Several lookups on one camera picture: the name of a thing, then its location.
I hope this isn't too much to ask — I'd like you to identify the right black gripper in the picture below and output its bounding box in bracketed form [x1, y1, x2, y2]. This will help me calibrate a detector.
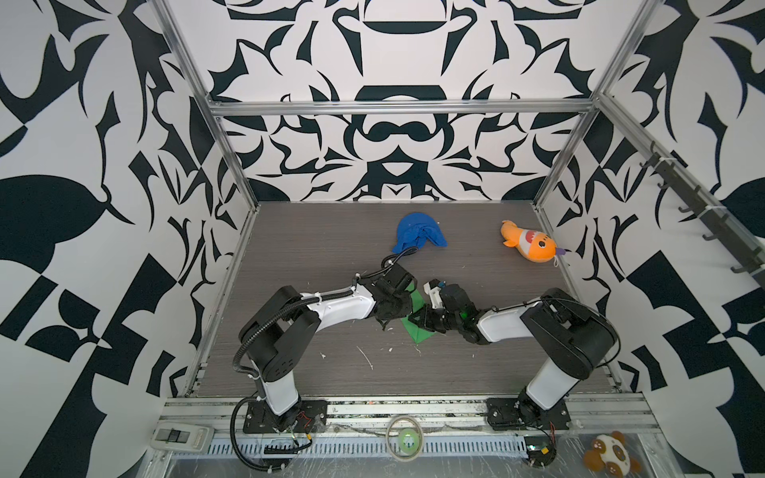
[408, 304, 464, 334]

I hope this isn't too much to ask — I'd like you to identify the green square paper sheet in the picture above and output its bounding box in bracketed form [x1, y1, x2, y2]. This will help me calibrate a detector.
[402, 289, 434, 345]

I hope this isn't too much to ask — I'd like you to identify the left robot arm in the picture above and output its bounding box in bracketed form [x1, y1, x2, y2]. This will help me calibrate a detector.
[232, 265, 416, 416]

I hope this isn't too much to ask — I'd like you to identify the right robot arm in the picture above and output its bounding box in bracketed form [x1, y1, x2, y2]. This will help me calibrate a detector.
[410, 284, 621, 411]

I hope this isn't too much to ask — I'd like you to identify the blue crumpled cloth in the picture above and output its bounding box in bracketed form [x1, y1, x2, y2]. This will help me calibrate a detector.
[392, 212, 448, 254]

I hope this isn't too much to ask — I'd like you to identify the orange fish plush toy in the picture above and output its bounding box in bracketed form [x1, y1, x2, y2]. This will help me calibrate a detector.
[500, 220, 567, 263]

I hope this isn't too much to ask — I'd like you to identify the white tape roll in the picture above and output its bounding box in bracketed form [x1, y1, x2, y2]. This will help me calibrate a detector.
[384, 415, 424, 462]

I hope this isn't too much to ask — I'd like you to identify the small black electronics box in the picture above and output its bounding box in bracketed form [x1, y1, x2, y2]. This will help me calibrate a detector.
[524, 435, 557, 469]

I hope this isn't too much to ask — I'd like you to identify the brown white plush toy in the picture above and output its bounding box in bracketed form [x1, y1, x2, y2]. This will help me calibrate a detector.
[583, 431, 643, 477]

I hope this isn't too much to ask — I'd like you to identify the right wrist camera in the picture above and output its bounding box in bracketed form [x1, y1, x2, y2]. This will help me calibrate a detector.
[424, 279, 446, 310]

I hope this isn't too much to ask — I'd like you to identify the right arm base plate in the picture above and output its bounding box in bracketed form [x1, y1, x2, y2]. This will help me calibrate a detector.
[485, 396, 571, 432]

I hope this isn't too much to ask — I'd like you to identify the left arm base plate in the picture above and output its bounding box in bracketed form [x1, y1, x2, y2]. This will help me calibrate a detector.
[243, 400, 329, 434]

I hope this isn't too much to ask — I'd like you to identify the black base cable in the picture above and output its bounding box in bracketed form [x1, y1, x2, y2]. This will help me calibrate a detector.
[229, 395, 315, 473]

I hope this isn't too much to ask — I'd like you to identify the aluminium front rail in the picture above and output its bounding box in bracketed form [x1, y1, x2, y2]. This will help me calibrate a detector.
[155, 394, 661, 435]

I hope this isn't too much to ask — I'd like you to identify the black hook rail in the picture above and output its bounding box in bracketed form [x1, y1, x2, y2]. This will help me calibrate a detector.
[641, 143, 764, 288]

